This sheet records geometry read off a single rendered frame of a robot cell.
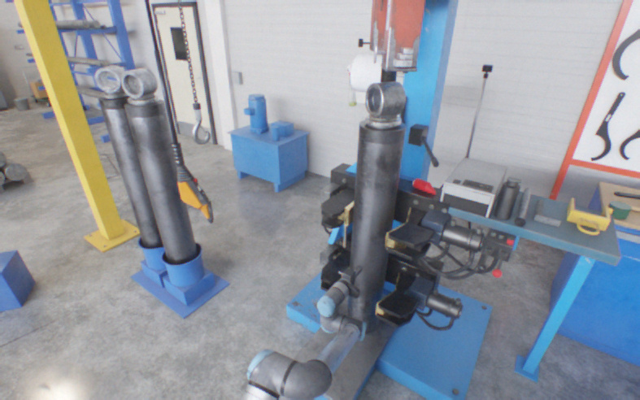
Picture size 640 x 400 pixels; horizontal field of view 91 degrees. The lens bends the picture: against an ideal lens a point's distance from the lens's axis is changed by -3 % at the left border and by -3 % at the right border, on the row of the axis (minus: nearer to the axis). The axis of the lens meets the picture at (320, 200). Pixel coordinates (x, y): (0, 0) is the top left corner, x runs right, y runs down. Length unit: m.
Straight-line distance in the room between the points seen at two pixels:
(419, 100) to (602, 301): 1.72
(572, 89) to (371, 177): 2.22
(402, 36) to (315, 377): 1.19
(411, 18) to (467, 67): 2.22
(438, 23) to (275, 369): 1.65
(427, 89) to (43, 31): 2.70
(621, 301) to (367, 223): 1.68
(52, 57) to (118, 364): 2.25
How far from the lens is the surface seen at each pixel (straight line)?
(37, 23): 3.25
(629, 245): 2.51
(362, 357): 2.14
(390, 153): 1.51
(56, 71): 3.27
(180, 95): 6.30
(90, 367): 2.67
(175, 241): 2.46
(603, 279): 2.63
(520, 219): 1.75
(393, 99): 1.48
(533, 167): 3.56
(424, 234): 1.63
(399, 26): 1.27
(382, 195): 1.60
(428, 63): 1.86
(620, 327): 2.85
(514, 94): 3.42
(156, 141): 2.15
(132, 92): 2.19
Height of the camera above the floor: 1.90
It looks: 29 degrees down
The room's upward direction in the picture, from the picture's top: straight up
